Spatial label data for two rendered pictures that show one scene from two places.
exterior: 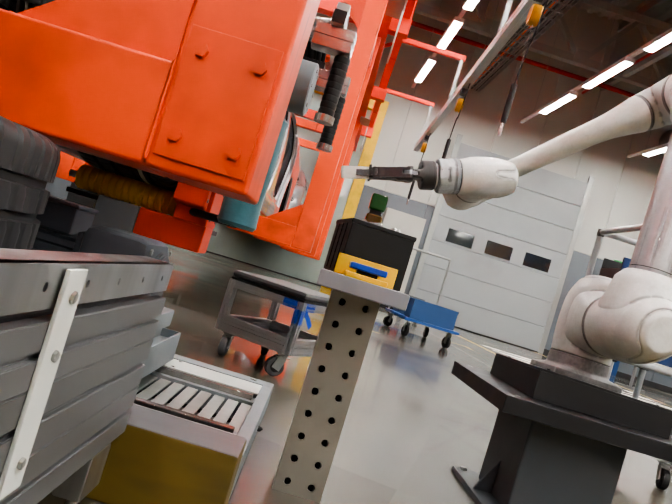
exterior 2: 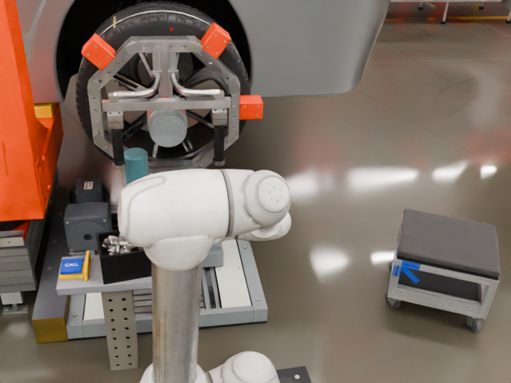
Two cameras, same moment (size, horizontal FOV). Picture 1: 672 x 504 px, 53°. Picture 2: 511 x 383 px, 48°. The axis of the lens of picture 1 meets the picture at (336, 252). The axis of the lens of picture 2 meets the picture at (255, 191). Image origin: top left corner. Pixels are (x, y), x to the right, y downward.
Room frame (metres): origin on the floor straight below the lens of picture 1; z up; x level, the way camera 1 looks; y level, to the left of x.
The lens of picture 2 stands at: (1.57, -1.66, 1.75)
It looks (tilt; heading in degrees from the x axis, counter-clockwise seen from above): 32 degrees down; 79
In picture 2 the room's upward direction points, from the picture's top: 3 degrees clockwise
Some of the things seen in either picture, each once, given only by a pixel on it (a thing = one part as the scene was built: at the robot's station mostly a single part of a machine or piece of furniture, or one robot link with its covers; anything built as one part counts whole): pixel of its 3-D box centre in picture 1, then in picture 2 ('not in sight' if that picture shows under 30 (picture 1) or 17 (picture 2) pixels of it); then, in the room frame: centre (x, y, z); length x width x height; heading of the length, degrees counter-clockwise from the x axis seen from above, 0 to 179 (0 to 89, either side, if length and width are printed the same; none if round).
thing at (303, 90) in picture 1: (270, 77); (166, 118); (1.60, 0.27, 0.85); 0.21 x 0.14 x 0.14; 91
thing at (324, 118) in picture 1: (333, 88); (118, 147); (1.43, 0.11, 0.83); 0.04 x 0.04 x 0.16
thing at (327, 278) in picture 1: (357, 286); (124, 270); (1.42, -0.07, 0.44); 0.43 x 0.17 x 0.03; 1
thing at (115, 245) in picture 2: (367, 250); (129, 252); (1.45, -0.07, 0.51); 0.20 x 0.14 x 0.13; 9
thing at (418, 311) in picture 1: (427, 294); not in sight; (7.34, -1.10, 0.48); 1.00 x 0.61 x 0.96; 7
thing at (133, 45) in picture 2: not in sight; (166, 110); (1.60, 0.34, 0.85); 0.54 x 0.07 x 0.54; 1
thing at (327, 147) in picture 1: (331, 122); (219, 143); (1.77, 0.11, 0.83); 0.04 x 0.04 x 0.16
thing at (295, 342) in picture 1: (282, 325); (440, 269); (2.74, 0.12, 0.17); 0.43 x 0.36 x 0.34; 154
